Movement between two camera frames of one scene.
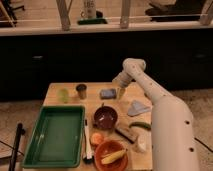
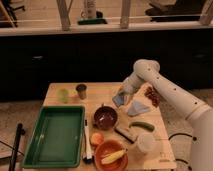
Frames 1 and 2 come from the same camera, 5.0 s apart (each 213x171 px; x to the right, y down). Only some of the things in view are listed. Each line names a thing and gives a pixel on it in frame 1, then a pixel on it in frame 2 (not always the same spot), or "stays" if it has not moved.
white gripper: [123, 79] to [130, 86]
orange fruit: [97, 138] stays
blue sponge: [108, 93] to [118, 100]
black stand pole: [14, 157] stays
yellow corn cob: [112, 157] stays
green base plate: [95, 21] stays
